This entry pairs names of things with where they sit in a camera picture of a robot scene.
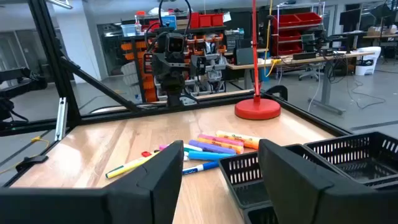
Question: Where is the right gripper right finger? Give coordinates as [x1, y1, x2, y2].
[257, 138, 398, 224]

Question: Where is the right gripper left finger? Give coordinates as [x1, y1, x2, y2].
[0, 139, 185, 224]

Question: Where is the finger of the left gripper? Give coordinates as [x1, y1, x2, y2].
[174, 77, 187, 93]
[162, 77, 175, 93]

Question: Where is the slim yellow highlighter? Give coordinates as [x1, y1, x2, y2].
[104, 152, 160, 179]

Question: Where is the pink-cap white marker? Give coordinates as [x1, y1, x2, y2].
[159, 144, 203, 152]

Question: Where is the thick pink highlighter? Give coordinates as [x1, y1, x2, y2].
[198, 134, 244, 147]

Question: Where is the thick purple highlighter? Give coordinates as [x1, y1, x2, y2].
[188, 139, 238, 156]

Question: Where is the thick pale yellow highlighter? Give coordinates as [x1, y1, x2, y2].
[215, 130, 264, 142]

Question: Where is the thick blue highlighter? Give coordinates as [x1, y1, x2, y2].
[188, 151, 236, 162]

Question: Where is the blue Expo marker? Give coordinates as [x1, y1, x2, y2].
[182, 161, 220, 175]

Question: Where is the parts rack with orange bins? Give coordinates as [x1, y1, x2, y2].
[120, 26, 228, 103]

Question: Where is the blue box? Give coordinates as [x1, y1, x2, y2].
[160, 15, 177, 30]

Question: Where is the clear plastic box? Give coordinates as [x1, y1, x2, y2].
[120, 24, 137, 37]

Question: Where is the red desk lamp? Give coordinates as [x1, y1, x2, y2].
[234, 0, 282, 121]

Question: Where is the silver slotted bar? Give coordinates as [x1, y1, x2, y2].
[54, 97, 68, 142]

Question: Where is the ceiling light fixture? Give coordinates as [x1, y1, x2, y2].
[46, 0, 74, 10]

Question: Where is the office chair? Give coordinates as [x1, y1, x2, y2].
[298, 62, 324, 82]

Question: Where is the wooden top workbench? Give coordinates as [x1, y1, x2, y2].
[226, 51, 376, 116]

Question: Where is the black equipment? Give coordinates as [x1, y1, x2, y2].
[0, 67, 47, 131]

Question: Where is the white trash bin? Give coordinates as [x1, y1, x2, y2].
[355, 46, 382, 77]

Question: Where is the black monitor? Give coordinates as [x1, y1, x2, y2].
[338, 8, 361, 32]

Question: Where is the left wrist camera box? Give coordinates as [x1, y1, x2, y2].
[165, 32, 187, 55]

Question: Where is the thin yellow cable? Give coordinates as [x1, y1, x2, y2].
[0, 136, 50, 175]

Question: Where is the yellow power cord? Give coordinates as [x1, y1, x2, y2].
[264, 0, 280, 78]

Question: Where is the black floor cable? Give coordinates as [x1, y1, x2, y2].
[345, 79, 386, 110]

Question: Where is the wire shelf with red bins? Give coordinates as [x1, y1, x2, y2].
[272, 2, 324, 57]

